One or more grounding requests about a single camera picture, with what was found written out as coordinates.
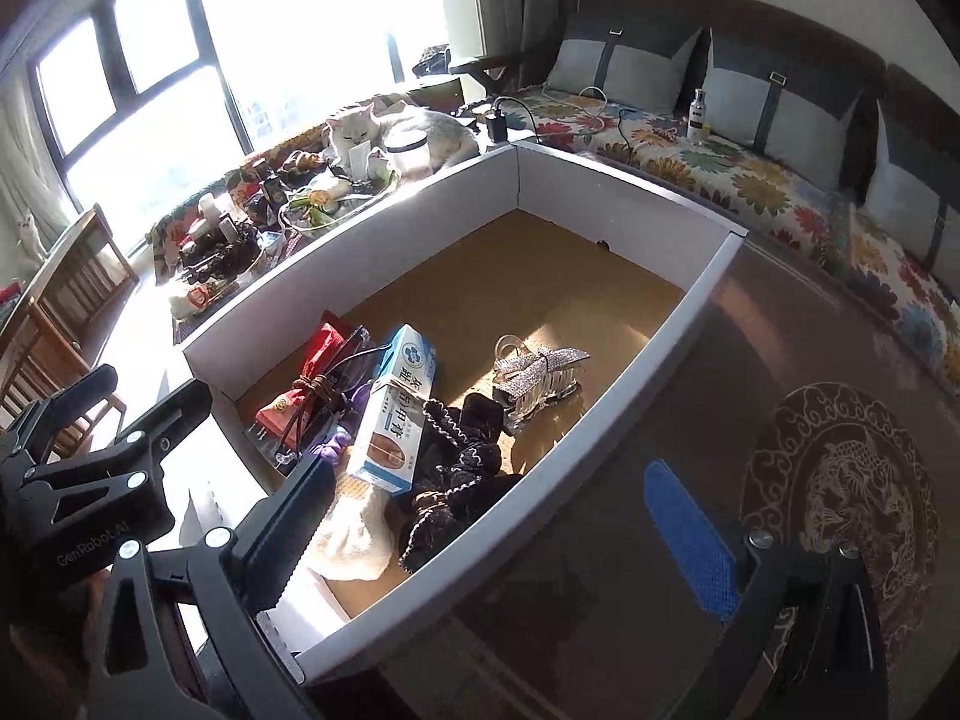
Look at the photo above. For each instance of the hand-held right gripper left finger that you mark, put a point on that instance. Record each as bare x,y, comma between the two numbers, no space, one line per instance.
292,532

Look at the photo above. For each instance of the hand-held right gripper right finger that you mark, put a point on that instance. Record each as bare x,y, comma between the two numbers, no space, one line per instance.
690,540

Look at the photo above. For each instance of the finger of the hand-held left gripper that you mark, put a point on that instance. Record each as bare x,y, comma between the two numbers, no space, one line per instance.
180,412
75,405

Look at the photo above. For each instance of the cream knit pouch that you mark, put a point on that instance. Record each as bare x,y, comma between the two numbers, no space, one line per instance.
352,532

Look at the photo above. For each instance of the purple toy wand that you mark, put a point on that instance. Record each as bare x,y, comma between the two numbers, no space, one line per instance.
330,446

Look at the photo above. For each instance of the red and white packet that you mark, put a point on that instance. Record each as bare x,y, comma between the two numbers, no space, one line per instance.
281,412

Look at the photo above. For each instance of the white and blue medicine box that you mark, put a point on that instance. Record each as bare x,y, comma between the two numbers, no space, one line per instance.
394,420

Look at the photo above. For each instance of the red checkered packet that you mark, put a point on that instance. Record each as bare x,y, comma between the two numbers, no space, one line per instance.
322,349

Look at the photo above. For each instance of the white cardboard box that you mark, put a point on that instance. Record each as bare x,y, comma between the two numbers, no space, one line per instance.
570,255

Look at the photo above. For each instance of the white jar with red label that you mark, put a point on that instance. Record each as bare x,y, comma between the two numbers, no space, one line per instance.
195,300

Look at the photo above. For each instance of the wooden chair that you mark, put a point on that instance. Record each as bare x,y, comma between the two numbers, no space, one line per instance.
75,277

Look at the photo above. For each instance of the wooden desk with glass top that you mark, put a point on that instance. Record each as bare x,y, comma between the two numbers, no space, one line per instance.
660,405

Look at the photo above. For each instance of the small white cat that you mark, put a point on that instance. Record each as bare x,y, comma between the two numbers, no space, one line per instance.
30,232

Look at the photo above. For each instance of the group of small dark bottles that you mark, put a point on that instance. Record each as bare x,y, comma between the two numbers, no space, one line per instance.
225,240

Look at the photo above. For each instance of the white sheer curtain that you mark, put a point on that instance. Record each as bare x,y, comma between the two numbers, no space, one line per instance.
22,150

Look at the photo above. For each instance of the glass tray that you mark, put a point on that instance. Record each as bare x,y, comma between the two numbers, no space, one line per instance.
337,202

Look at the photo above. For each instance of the white carton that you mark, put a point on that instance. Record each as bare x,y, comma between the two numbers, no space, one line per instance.
358,159

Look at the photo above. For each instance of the window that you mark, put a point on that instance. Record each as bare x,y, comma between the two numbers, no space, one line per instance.
150,75

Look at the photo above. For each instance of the clear jar with black lid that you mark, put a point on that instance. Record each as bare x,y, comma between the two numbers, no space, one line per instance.
406,154

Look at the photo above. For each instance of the white bottle with dark label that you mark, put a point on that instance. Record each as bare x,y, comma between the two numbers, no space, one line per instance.
697,116

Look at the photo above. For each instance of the black power adapter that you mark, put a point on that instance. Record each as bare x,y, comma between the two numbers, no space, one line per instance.
498,127

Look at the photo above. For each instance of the dark brown sofa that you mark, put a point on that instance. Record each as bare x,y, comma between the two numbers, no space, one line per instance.
652,7

